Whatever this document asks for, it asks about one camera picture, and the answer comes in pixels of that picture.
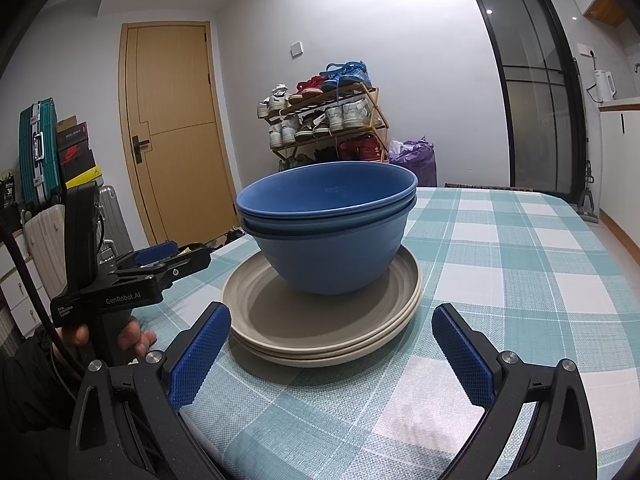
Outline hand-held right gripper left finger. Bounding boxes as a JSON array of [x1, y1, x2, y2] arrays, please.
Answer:
[[67, 301, 232, 480]]

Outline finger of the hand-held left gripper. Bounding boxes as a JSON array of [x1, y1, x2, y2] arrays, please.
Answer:
[[115, 241, 180, 268], [97, 249, 212, 288]]

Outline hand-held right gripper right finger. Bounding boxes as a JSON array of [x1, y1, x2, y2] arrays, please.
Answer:
[[431, 302, 598, 480]]

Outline beige round plate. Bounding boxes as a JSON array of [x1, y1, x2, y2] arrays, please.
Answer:
[[221, 244, 424, 348], [231, 300, 418, 368], [227, 280, 423, 359]]

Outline person's left forearm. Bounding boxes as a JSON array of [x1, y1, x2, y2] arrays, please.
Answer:
[[0, 330, 101, 480]]

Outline person's left hand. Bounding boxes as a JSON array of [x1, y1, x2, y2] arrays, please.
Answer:
[[57, 320, 157, 367]]

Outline cream suitcase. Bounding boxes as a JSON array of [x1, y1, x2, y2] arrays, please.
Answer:
[[22, 204, 68, 306]]

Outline silver suitcase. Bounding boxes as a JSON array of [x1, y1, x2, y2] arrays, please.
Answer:
[[95, 184, 133, 261]]

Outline black yellow shoe box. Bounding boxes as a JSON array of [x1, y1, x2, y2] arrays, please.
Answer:
[[64, 165, 103, 191]]

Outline scattered pile of shoes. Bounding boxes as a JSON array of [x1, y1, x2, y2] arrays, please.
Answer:
[[177, 227, 247, 257]]

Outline white drawer cabinet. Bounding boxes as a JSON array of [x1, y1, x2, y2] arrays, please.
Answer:
[[0, 230, 48, 341]]

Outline teal suitcase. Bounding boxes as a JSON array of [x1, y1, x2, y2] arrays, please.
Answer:
[[19, 97, 63, 208]]

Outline teal white checked tablecloth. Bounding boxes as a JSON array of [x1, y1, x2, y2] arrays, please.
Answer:
[[125, 186, 640, 480]]

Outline yellow wooden door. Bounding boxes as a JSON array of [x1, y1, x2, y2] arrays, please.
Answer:
[[119, 21, 238, 251]]

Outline grey upright floor cleaner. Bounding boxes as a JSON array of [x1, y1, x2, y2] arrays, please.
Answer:
[[572, 57, 601, 223]]

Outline purple plastic bag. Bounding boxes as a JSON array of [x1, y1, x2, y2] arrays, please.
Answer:
[[389, 136, 437, 188]]

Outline black framed glass door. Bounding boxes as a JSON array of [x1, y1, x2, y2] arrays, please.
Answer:
[[457, 0, 588, 201]]

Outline white base cabinets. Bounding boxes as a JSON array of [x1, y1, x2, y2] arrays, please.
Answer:
[[597, 99, 640, 251]]

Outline shoe rack with shoes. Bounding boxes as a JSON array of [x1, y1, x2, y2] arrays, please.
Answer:
[[256, 60, 388, 171]]

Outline white electric kettle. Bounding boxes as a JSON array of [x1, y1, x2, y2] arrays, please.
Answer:
[[586, 69, 616, 105]]

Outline black cable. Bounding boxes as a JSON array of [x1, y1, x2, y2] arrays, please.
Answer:
[[0, 225, 91, 376]]

